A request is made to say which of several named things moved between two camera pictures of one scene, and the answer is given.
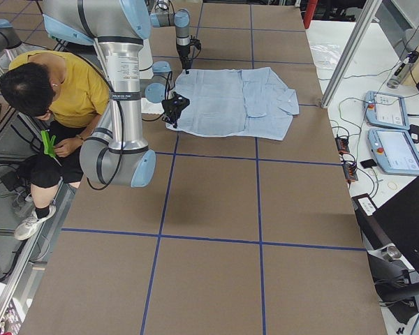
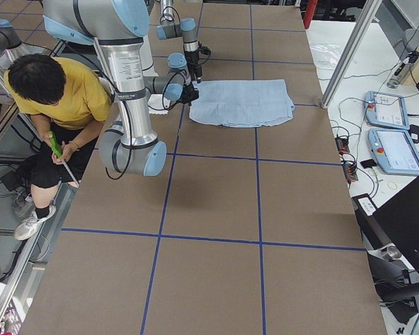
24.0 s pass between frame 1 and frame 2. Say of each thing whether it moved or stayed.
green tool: moved
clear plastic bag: stayed
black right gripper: moved
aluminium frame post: stayed
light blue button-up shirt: moved
